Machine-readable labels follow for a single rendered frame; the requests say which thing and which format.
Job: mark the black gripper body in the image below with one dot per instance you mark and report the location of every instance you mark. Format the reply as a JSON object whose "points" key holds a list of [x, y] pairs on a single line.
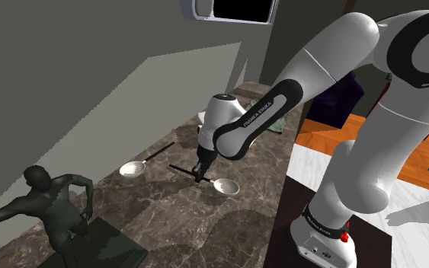
{"points": [[206, 156]]}

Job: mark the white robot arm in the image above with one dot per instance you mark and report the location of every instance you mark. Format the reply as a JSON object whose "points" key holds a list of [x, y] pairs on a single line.
{"points": [[348, 63]]}

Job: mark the green cloth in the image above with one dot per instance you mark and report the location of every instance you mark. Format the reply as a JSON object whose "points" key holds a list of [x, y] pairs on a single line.
{"points": [[279, 124]]}

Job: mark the dark robot stand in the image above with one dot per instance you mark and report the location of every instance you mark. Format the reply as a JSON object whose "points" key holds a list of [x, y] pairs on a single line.
{"points": [[292, 211]]}

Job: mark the dark purple furniture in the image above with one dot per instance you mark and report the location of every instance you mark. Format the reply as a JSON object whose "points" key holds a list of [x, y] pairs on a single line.
{"points": [[332, 107]]}

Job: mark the white framed dark window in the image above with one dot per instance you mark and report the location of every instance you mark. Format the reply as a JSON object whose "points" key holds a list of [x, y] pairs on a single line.
{"points": [[241, 9]]}

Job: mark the dark human figure statue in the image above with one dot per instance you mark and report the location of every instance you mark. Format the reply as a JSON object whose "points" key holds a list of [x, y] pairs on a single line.
{"points": [[60, 211]]}

